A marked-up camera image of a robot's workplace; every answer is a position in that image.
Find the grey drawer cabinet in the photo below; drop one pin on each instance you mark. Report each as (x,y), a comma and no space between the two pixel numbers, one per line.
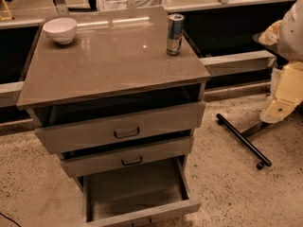
(118,64)

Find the grey middle drawer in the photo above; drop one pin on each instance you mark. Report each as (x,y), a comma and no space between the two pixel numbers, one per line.
(114,159)

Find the grey bottom drawer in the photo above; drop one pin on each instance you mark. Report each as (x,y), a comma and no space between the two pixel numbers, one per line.
(137,196)

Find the black rolling side table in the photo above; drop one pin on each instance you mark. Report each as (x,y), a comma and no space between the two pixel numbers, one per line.
(246,139)

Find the yellow object at left edge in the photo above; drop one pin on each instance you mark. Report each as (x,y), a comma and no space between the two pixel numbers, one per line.
(5,14)

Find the grey top drawer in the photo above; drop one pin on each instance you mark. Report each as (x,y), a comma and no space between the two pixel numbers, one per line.
(120,128)

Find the white wire basket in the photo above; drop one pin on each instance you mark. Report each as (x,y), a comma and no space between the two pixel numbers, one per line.
(107,5)

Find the white bowl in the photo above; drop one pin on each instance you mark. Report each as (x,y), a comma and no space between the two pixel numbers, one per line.
(61,30)

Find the blue silver drink can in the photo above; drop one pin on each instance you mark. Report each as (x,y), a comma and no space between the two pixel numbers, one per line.
(175,33)

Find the grey drawer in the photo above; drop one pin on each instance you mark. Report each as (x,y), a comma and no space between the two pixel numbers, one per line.
(137,196)
(120,128)
(114,159)

